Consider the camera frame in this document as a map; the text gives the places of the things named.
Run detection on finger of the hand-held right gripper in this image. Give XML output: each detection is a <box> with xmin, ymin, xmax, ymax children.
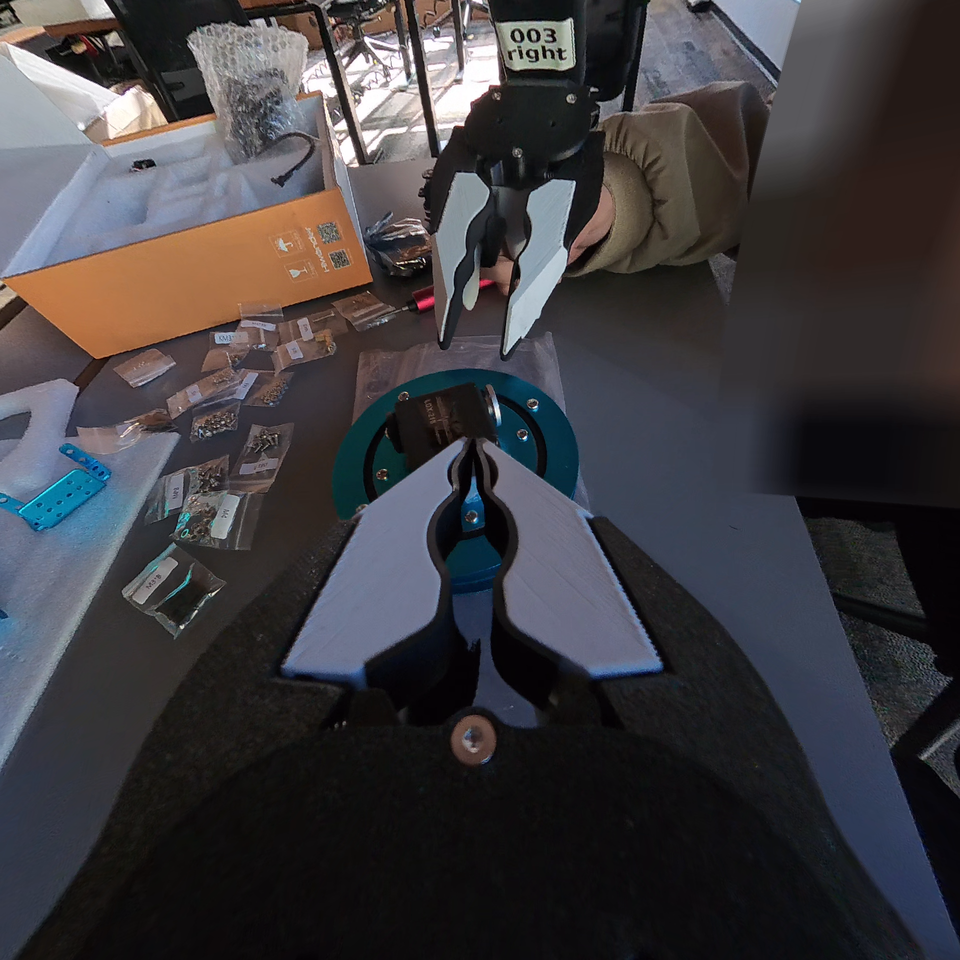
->
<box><xmin>498</xmin><ymin>178</ymin><xmax>579</xmax><ymax>363</ymax></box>
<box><xmin>433</xmin><ymin>174</ymin><xmax>505</xmax><ymax>353</ymax></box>

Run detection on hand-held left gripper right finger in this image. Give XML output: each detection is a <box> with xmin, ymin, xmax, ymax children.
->
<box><xmin>474</xmin><ymin>439</ymin><xmax>666</xmax><ymax>724</ymax></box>

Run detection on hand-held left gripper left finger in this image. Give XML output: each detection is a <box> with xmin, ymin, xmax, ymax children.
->
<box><xmin>282</xmin><ymin>437</ymin><xmax>483</xmax><ymax>726</ymax></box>

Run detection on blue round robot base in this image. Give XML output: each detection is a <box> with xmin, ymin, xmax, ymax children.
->
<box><xmin>332</xmin><ymin>367</ymin><xmax>580</xmax><ymax>595</ymax></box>

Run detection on black servo motor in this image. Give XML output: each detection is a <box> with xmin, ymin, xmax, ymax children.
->
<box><xmin>391</xmin><ymin>381</ymin><xmax>505</xmax><ymax>470</ymax></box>

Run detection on dark grey desk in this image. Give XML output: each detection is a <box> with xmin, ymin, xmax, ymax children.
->
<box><xmin>0</xmin><ymin>146</ymin><xmax>916</xmax><ymax>960</ymax></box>

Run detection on person's right hand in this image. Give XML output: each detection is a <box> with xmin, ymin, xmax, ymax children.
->
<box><xmin>572</xmin><ymin>212</ymin><xmax>618</xmax><ymax>271</ymax></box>

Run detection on red screwdriver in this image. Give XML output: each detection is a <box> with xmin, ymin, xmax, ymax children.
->
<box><xmin>405</xmin><ymin>281</ymin><xmax>496</xmax><ymax>315</ymax></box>

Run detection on large clear plastic bag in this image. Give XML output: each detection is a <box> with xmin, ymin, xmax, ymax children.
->
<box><xmin>352</xmin><ymin>333</ymin><xmax>562</xmax><ymax>451</ymax></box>

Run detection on pile of small screw bags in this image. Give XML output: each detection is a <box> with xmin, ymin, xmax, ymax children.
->
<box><xmin>75</xmin><ymin>296</ymin><xmax>399</xmax><ymax>639</ymax></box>

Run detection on bubble wrap bundle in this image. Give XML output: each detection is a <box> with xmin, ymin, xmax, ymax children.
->
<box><xmin>187</xmin><ymin>22</ymin><xmax>310</xmax><ymax>166</ymax></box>

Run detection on orange cardboard box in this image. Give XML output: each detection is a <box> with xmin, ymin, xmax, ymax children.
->
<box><xmin>0</xmin><ymin>41</ymin><xmax>376</xmax><ymax>360</ymax></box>

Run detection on white foam sheet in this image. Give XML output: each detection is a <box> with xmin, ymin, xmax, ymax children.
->
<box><xmin>0</xmin><ymin>378</ymin><xmax>181</xmax><ymax>770</ymax></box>

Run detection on set of blue metal brackets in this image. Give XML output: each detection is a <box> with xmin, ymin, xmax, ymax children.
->
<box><xmin>0</xmin><ymin>442</ymin><xmax>112</xmax><ymax>534</ymax></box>

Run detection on black high-back chair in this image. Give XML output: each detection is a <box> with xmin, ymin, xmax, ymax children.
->
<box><xmin>105</xmin><ymin>0</ymin><xmax>252</xmax><ymax>121</ymax></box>

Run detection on white foam insert with cutout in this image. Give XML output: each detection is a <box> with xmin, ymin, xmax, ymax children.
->
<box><xmin>0</xmin><ymin>378</ymin><xmax>80</xmax><ymax>481</ymax></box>

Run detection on bag of cables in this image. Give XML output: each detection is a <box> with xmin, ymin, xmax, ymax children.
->
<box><xmin>366</xmin><ymin>212</ymin><xmax>436</xmax><ymax>277</ymax></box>

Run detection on black metal table frame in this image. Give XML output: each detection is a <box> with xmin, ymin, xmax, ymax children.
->
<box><xmin>311</xmin><ymin>0</ymin><xmax>470</xmax><ymax>168</ymax></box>

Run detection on black cable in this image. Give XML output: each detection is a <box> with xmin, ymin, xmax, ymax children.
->
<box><xmin>271</xmin><ymin>131</ymin><xmax>318</xmax><ymax>189</ymax></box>

